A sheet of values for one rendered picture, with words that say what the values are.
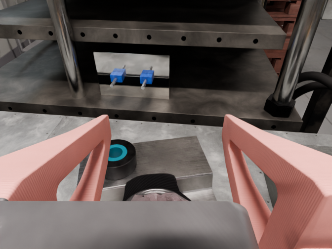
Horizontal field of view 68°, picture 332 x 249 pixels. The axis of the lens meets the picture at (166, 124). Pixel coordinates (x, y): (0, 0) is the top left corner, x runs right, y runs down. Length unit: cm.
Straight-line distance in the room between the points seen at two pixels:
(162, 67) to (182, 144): 40
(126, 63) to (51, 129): 34
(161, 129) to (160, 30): 32
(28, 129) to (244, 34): 74
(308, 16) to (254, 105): 33
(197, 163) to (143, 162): 11
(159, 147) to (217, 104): 44
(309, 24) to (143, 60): 51
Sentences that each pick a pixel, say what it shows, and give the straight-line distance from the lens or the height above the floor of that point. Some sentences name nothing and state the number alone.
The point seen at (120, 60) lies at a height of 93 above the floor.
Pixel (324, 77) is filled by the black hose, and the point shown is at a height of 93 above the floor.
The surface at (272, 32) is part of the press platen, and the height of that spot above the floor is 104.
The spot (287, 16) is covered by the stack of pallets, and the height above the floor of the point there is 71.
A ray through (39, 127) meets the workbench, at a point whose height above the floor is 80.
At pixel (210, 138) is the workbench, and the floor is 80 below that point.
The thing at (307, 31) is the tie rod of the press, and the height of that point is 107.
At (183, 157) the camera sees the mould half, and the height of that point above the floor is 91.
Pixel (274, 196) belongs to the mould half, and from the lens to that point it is 61.
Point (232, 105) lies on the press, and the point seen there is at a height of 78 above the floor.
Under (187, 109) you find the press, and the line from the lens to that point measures 89.
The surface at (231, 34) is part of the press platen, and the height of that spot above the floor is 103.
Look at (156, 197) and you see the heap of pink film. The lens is 47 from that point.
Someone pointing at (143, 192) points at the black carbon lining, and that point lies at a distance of 51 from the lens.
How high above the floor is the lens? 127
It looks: 37 degrees down
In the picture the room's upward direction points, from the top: straight up
